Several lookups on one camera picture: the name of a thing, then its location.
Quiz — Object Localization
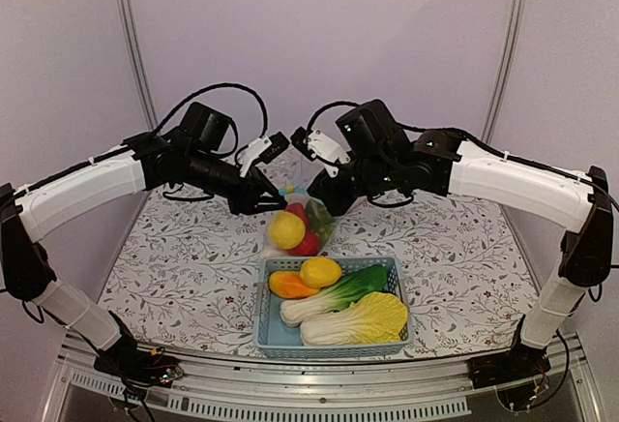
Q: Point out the front aluminium rail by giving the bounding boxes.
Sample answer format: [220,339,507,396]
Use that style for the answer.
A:
[56,334,589,418]

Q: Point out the yellow lemon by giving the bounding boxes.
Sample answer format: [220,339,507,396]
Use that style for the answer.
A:
[268,211,306,250]
[299,257,342,289]

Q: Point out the red bell pepper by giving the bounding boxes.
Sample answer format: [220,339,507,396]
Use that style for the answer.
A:
[285,202,309,227]

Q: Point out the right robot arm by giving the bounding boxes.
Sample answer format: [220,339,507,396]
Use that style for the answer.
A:
[301,100,618,379]

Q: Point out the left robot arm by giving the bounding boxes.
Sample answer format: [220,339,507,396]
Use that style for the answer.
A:
[1,103,289,377]

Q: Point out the green grapes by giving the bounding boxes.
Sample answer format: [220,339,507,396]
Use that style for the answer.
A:
[315,224,335,247]

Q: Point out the yellow lemon front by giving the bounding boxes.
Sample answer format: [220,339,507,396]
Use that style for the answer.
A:
[268,211,306,250]

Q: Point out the yellow lemon back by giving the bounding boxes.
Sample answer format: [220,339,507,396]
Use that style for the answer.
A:
[299,257,342,289]

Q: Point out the right aluminium frame post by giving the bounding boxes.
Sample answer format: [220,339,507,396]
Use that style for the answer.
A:
[480,0,526,143]

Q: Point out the light blue plastic basket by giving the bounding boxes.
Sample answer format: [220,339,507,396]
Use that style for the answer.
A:
[253,256,413,359]

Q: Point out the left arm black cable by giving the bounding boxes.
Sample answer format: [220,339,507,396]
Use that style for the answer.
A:
[157,82,270,137]

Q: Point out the left aluminium frame post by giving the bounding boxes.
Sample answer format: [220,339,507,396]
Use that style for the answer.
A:
[116,0,158,130]

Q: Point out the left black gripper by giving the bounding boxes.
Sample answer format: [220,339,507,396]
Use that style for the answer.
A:
[185,148,288,216]

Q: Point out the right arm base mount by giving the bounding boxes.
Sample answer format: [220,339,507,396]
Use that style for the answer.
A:
[467,344,550,412]

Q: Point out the orange mango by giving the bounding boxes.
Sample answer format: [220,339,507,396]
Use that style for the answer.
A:
[269,271,320,299]

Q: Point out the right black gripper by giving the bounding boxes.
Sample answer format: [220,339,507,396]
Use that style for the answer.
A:
[308,153,398,215]

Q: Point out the aluminium frame post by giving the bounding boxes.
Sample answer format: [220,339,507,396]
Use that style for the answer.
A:
[116,0,158,130]
[480,0,526,143]

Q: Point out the green bell pepper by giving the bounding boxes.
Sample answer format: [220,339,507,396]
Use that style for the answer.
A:
[305,199,336,234]

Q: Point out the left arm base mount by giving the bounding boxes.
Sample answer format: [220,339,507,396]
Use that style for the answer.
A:
[94,313,184,387]

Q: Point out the green bok choy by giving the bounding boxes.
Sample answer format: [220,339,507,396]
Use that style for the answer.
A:
[280,264,388,327]

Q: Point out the napa cabbage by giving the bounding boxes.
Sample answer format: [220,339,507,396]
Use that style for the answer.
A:
[300,292,408,347]

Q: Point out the blue zipper clear bag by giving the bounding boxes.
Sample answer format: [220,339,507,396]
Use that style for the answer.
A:
[260,185,339,257]

